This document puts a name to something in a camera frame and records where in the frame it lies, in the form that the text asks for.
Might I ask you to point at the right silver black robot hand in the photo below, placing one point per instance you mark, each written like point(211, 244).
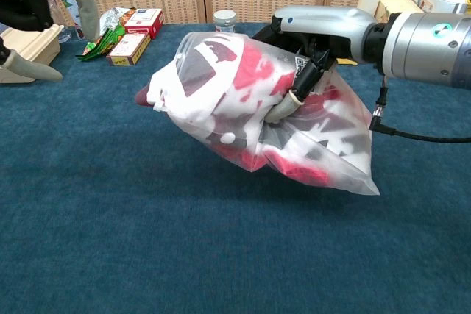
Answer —
point(324, 21)

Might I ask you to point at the red white black garment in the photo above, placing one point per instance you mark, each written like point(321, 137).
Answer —
point(254, 64)

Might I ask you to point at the clear plastic zip bag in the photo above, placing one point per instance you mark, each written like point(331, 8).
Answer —
point(360, 178)

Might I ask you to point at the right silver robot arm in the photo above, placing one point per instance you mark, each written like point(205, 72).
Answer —
point(423, 45)

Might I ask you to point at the white printed food package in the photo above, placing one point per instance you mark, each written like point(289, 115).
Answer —
point(110, 16)

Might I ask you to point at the green snack packet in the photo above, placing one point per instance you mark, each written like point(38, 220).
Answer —
point(105, 43)

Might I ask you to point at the white green canister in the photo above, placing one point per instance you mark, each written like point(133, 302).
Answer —
point(70, 7)

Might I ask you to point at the beige lunch box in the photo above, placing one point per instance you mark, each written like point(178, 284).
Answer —
point(40, 45)

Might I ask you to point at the yellow beige tissue box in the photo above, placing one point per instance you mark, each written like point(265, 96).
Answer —
point(397, 3)

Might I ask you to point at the small white jar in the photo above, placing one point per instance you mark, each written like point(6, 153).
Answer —
point(224, 20)

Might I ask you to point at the pink yellow carton box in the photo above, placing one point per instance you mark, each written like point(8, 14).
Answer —
point(129, 47)

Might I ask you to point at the red white carton box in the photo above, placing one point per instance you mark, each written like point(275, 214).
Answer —
point(145, 20)

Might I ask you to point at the blue table carpet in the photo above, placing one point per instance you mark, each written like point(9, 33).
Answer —
point(147, 237)

